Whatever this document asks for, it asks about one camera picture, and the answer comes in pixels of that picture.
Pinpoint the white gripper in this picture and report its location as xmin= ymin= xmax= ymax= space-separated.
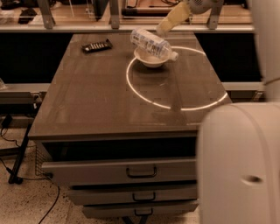
xmin=156 ymin=0 xmax=224 ymax=36

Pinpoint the clear plastic water bottle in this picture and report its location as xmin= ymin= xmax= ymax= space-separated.
xmin=130 ymin=28 xmax=179 ymax=61

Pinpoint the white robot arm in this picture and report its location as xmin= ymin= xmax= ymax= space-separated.
xmin=196 ymin=0 xmax=280 ymax=224

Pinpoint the white paper bowl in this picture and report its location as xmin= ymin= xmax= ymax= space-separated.
xmin=134 ymin=47 xmax=167 ymax=68

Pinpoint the grey drawer cabinet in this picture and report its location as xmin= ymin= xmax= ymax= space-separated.
xmin=27 ymin=31 xmax=233 ymax=224

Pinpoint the top grey drawer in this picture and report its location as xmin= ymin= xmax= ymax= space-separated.
xmin=42 ymin=157 xmax=196 ymax=186

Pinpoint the grey drawer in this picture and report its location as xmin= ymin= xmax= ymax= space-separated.
xmin=42 ymin=157 xmax=196 ymax=186
xmin=67 ymin=184 xmax=197 ymax=206
xmin=82 ymin=200 xmax=198 ymax=218

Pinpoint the middle grey drawer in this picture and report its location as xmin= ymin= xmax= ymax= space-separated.
xmin=67 ymin=184 xmax=197 ymax=206

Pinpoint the bottom grey drawer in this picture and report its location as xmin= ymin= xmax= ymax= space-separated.
xmin=82 ymin=200 xmax=198 ymax=218

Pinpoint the black stand leg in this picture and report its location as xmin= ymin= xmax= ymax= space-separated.
xmin=8 ymin=124 xmax=32 ymax=185

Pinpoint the metal shelf rail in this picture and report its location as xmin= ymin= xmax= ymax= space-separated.
xmin=0 ymin=3 xmax=254 ymax=33

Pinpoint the black floor cable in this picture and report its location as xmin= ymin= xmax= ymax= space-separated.
xmin=0 ymin=116 xmax=61 ymax=224

